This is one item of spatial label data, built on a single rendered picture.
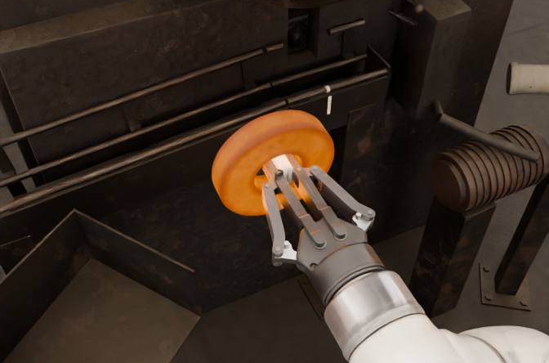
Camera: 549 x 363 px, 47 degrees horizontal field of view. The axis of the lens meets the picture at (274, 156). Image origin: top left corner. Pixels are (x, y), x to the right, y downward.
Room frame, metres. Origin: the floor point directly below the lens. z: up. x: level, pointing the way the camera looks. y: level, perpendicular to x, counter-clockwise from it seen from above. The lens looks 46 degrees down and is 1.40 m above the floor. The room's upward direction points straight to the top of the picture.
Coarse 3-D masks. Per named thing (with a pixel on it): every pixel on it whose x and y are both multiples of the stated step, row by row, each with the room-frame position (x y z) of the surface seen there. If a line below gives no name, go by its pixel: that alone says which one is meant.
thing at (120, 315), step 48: (48, 240) 0.50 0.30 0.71; (96, 240) 0.53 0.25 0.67; (0, 288) 0.43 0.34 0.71; (48, 288) 0.48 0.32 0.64; (96, 288) 0.49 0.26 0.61; (144, 288) 0.49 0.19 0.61; (192, 288) 0.45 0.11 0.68; (0, 336) 0.40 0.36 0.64; (48, 336) 0.42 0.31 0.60; (96, 336) 0.42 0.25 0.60; (144, 336) 0.42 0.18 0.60
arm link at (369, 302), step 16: (384, 272) 0.35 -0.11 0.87; (352, 288) 0.33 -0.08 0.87; (368, 288) 0.33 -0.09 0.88; (384, 288) 0.33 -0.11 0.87; (400, 288) 0.33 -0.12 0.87; (336, 304) 0.32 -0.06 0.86; (352, 304) 0.31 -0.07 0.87; (368, 304) 0.31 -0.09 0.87; (384, 304) 0.31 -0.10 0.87; (400, 304) 0.31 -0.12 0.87; (416, 304) 0.32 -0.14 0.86; (336, 320) 0.31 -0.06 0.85; (352, 320) 0.30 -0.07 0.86; (368, 320) 0.30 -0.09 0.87; (384, 320) 0.29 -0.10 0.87; (336, 336) 0.30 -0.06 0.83; (352, 336) 0.29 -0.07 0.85
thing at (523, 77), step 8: (512, 64) 0.90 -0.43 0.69; (520, 64) 0.91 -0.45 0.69; (528, 64) 0.91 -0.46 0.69; (512, 72) 0.89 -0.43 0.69; (520, 72) 0.89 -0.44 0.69; (528, 72) 0.88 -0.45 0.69; (536, 72) 0.88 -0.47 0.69; (544, 72) 0.88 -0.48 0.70; (512, 80) 0.88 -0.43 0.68; (520, 80) 0.88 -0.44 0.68; (528, 80) 0.87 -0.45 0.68; (536, 80) 0.87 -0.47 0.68; (544, 80) 0.87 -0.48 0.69; (512, 88) 0.87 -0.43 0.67; (520, 88) 0.87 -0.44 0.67; (528, 88) 0.87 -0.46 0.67; (536, 88) 0.87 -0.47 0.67; (544, 88) 0.86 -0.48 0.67
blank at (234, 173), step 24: (264, 120) 0.53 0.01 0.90; (288, 120) 0.53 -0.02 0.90; (312, 120) 0.55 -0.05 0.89; (240, 144) 0.51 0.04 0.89; (264, 144) 0.51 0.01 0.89; (288, 144) 0.52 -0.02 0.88; (312, 144) 0.53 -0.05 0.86; (216, 168) 0.50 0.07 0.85; (240, 168) 0.50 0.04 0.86; (240, 192) 0.50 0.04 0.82
